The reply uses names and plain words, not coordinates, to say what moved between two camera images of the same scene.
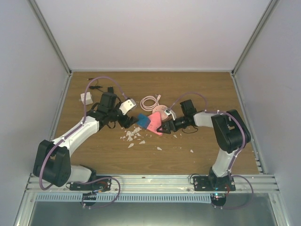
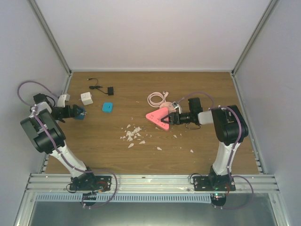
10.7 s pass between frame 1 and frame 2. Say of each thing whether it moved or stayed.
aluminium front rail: stayed
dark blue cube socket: moved
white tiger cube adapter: stayed
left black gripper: moved
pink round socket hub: moved
